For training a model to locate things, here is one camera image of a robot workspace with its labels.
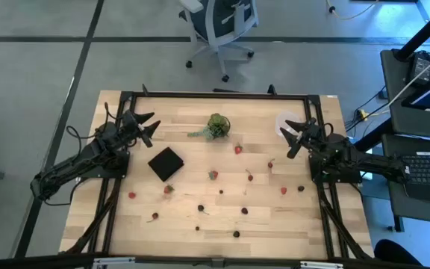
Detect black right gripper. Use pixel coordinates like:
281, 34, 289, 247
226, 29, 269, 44
279, 117, 326, 150

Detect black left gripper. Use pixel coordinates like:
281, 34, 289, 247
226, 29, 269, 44
119, 109, 162, 145

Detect black square box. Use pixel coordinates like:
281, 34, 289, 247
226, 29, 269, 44
147, 146, 185, 183

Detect potted green succulent plant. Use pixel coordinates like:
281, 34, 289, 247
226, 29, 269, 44
187, 113, 231, 142

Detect black diagonal strut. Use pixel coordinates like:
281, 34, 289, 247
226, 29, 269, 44
352, 118, 394, 151

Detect dark grey desk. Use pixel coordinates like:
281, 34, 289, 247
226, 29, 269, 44
380, 48, 430, 233

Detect white-framed office chair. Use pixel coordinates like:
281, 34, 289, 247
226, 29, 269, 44
178, 0, 260, 83

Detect black power adapter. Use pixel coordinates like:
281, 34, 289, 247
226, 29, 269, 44
408, 51, 430, 85

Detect black pole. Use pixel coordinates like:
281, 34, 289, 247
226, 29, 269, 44
393, 0, 430, 61

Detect black overhead crossbar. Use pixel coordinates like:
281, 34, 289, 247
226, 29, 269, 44
0, 253, 430, 269

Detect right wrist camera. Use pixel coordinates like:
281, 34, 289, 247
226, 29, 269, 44
287, 143, 302, 160

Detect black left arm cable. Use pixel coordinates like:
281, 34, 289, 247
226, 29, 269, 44
43, 125, 102, 207

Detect black floor cables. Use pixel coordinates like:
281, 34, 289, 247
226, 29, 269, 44
344, 85, 391, 139

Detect yellow floor cable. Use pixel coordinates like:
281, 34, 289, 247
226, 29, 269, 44
325, 0, 380, 21

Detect silver metal bracket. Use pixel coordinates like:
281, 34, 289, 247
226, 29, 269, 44
299, 260, 345, 269
92, 256, 137, 269

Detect white cable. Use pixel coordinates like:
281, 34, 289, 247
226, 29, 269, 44
386, 46, 430, 109

